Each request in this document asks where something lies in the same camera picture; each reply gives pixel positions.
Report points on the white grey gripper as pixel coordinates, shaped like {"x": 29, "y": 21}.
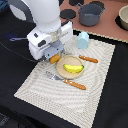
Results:
{"x": 43, "y": 46}

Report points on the yellow banana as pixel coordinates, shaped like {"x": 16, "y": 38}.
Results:
{"x": 73, "y": 69}

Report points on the light blue cup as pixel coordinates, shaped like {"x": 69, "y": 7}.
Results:
{"x": 82, "y": 41}

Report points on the grey saucepan with handle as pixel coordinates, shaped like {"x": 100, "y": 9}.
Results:
{"x": 18, "y": 39}

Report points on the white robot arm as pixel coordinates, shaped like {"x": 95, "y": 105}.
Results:
{"x": 44, "y": 13}

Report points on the round beige plate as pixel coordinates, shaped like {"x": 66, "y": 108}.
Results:
{"x": 70, "y": 60}

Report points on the pink stove board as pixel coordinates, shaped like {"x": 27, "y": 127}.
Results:
{"x": 107, "y": 26}

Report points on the beige woven placemat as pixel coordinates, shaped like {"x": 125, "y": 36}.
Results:
{"x": 63, "y": 100}

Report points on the beige bowl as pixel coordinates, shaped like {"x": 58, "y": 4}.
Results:
{"x": 123, "y": 14}

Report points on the fork with wooden handle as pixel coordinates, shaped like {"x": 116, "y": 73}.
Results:
{"x": 74, "y": 84}

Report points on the knife with wooden handle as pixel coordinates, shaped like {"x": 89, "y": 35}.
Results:
{"x": 82, "y": 57}

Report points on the grey pot with handles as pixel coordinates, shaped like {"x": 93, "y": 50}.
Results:
{"x": 89, "y": 14}

